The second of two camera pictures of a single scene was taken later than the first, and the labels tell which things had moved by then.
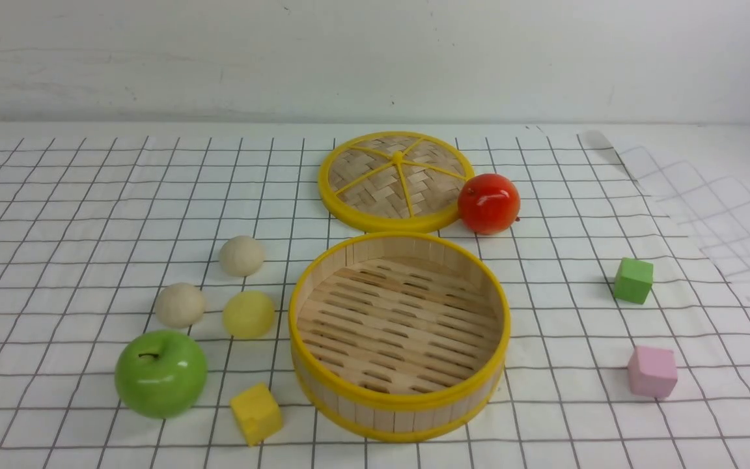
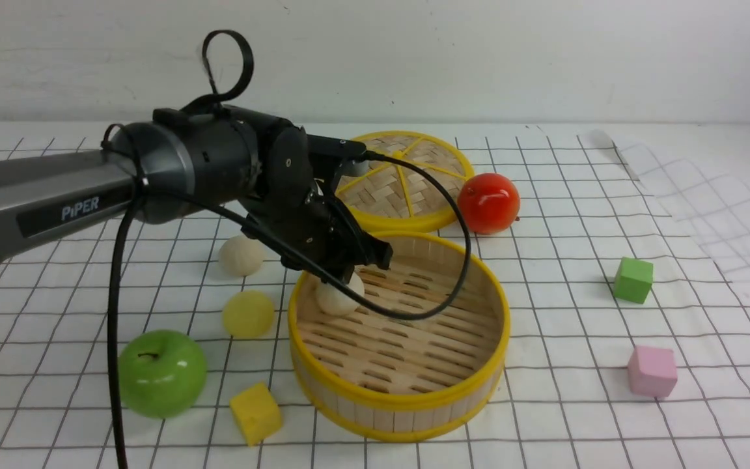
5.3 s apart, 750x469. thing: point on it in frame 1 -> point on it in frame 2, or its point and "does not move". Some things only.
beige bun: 180,305 -> 334,301
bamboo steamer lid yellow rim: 396,182 does not move
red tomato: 489,204 does not move
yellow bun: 249,314 does not move
